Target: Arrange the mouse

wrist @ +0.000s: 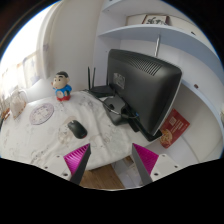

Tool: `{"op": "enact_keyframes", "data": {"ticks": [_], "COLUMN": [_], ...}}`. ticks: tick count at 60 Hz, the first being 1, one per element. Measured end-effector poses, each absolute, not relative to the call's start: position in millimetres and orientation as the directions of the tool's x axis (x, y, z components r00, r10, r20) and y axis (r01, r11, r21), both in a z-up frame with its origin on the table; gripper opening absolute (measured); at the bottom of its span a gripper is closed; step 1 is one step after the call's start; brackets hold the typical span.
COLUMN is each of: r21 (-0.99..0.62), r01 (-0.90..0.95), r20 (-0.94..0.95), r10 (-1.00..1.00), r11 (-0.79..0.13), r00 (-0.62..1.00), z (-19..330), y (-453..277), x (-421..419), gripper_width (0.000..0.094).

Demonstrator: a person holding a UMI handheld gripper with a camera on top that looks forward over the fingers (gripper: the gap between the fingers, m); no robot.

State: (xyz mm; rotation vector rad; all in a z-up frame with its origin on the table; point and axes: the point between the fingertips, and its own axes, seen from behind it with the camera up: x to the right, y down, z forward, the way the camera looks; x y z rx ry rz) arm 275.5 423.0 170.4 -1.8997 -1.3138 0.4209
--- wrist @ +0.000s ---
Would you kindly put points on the round white clock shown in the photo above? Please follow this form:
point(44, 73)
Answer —
point(41, 113)

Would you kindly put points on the white patterned tablecloth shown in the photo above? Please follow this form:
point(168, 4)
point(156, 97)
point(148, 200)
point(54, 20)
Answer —
point(47, 128)

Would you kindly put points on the white wall shelf unit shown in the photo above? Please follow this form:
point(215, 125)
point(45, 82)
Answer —
point(201, 96)

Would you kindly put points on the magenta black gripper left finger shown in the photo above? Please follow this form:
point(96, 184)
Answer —
point(77, 161)

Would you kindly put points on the black computer mouse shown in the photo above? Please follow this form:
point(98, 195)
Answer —
point(77, 129)

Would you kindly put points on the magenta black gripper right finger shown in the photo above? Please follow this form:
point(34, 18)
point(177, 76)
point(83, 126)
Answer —
point(145, 161)

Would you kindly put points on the red leaflet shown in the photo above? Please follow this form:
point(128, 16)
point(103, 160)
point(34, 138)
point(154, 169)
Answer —
point(173, 127)

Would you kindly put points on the black wifi router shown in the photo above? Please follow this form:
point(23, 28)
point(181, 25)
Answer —
point(99, 91)

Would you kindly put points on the black computer monitor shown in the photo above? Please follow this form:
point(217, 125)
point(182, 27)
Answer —
point(144, 90)

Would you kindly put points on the clear glass jar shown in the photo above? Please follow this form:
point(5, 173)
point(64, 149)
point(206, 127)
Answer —
point(18, 101)

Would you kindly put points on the cartoon boy figurine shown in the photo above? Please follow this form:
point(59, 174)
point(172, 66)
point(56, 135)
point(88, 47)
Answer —
point(61, 86)

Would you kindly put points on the framed picture on shelf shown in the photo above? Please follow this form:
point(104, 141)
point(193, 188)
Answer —
point(156, 19)

